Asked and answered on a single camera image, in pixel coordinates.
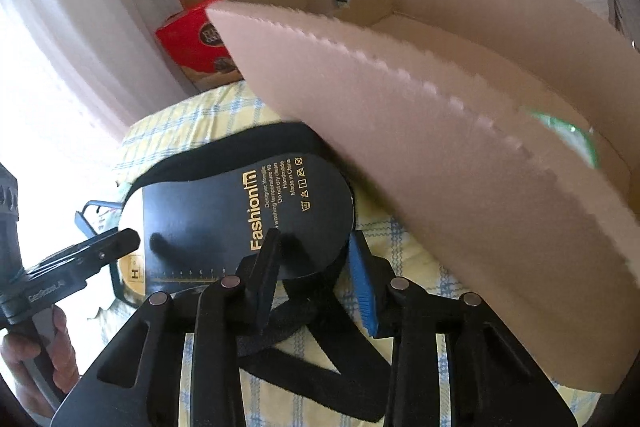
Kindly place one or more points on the red gift box with window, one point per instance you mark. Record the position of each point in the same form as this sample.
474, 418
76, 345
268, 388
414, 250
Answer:
195, 42

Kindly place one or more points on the person's left hand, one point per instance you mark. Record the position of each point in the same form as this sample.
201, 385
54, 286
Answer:
65, 347

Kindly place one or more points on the white curtain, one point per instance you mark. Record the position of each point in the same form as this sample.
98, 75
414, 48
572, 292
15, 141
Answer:
75, 57

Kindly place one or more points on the black printed cardboard insert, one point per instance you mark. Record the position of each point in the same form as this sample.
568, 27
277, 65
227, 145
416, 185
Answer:
200, 217

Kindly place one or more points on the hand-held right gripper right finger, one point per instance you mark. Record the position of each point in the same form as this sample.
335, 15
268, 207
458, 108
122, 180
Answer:
362, 287

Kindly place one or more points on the blue clothes hanger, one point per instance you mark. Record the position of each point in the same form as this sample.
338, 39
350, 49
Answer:
81, 219

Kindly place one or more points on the green white plastic packet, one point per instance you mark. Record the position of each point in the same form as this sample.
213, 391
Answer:
570, 137

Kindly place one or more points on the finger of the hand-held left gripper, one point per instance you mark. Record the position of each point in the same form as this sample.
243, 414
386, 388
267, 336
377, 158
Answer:
100, 249

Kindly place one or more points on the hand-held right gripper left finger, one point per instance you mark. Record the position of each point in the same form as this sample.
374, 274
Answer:
265, 279

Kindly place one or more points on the yellow plaid bedsheet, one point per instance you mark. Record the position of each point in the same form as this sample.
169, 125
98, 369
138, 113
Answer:
200, 112

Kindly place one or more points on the large brown cardboard box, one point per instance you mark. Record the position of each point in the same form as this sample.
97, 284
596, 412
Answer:
400, 117

